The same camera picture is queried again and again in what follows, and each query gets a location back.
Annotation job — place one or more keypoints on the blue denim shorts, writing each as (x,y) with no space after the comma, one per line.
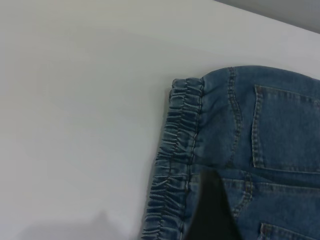
(275,125)

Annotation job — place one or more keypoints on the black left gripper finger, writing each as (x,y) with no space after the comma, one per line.
(215,212)

